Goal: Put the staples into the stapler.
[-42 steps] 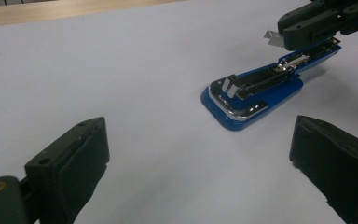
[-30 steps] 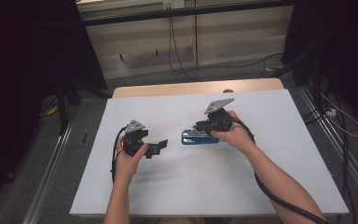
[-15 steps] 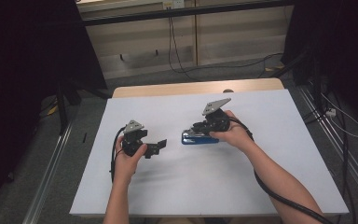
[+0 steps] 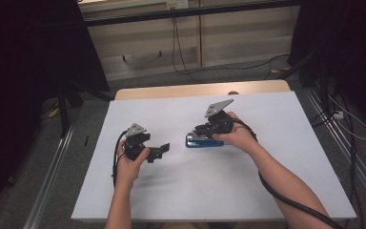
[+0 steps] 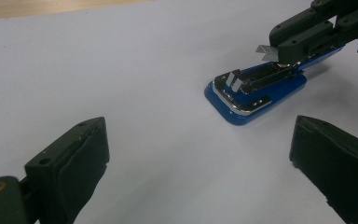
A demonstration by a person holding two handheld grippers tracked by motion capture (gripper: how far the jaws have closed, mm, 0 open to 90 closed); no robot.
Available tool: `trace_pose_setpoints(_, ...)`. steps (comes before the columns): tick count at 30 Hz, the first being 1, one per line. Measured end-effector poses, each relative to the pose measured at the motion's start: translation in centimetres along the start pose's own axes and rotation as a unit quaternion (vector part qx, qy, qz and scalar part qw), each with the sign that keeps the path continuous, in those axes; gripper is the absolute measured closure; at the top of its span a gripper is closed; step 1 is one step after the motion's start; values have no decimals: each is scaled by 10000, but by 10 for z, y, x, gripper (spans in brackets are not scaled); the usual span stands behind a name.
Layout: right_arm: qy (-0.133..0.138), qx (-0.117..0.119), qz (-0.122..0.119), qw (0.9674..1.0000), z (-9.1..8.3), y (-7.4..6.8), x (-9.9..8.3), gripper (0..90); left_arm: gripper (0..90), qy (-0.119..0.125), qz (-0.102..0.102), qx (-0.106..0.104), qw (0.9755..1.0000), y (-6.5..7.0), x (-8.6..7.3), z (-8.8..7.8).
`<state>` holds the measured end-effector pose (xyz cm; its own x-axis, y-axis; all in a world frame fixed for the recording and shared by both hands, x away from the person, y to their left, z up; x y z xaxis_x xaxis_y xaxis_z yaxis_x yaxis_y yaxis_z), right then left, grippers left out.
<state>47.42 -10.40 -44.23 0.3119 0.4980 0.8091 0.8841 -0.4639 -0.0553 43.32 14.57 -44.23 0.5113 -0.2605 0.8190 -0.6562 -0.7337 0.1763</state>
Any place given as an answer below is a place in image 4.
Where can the dark curtain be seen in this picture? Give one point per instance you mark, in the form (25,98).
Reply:
(22,63)
(346,47)

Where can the person's right hand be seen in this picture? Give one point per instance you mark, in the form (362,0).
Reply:
(238,136)

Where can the white wall socket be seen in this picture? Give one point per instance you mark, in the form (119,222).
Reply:
(178,4)

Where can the white power strip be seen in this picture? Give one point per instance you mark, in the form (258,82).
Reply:
(338,114)

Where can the aluminium floor rail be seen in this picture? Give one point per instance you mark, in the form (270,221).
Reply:
(346,149)
(49,178)

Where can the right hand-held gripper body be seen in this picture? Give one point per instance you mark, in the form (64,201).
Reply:
(219,119)

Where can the white table cover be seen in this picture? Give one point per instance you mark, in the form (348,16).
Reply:
(203,184)

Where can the small black floor item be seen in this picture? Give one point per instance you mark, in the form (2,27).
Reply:
(86,140)

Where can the blue stapler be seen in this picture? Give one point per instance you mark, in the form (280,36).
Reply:
(203,142)

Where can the person's left hand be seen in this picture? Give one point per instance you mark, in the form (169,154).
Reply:
(128,168)

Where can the black stand leg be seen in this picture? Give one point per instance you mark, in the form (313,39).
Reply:
(66,101)

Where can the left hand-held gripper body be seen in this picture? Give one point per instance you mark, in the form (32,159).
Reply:
(136,143)

